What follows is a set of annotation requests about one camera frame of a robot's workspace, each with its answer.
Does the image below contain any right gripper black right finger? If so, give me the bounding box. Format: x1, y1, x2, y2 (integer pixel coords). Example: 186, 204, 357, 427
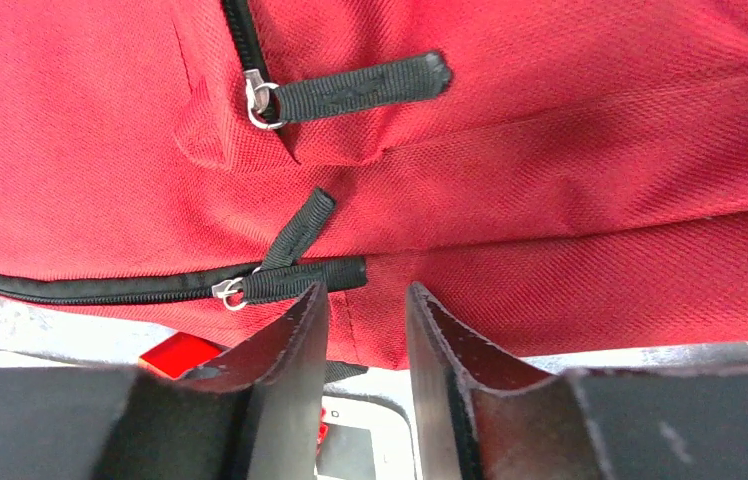
405, 283, 748, 479

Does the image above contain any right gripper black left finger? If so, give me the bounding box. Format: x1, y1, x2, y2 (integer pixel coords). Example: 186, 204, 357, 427
0, 283, 329, 479

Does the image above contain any red backpack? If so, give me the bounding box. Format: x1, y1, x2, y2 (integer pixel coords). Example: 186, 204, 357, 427
0, 1, 748, 369

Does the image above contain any red plastic card box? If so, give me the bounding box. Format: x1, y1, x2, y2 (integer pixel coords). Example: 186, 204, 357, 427
138, 332, 222, 380

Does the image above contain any black white chessboard mat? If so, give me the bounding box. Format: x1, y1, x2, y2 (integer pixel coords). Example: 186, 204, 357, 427
314, 395, 418, 480

